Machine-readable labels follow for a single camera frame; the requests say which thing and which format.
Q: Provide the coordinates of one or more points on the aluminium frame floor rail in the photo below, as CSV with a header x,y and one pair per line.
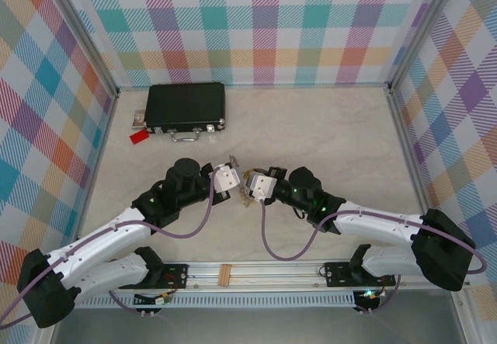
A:
x,y
407,146
310,85
97,157

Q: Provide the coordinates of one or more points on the small printed card box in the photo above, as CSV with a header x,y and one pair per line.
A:
x,y
139,119

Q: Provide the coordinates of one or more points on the red toy brick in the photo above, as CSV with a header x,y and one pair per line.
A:
x,y
140,136

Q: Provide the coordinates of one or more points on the wiring connector bundle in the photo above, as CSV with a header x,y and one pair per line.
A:
x,y
369,295
153,299

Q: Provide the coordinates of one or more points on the black briefcase with chrome trim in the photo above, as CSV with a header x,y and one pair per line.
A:
x,y
184,105

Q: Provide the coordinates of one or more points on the small wooden block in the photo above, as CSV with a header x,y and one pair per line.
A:
x,y
224,275

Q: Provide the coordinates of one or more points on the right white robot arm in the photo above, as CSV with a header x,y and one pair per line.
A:
x,y
380,219

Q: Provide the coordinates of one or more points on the aluminium frame post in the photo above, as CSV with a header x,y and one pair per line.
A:
x,y
83,33
425,29

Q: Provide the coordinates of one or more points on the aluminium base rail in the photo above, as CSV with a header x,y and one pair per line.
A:
x,y
272,276

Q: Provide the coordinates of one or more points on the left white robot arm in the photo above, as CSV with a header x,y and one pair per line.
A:
x,y
97,239

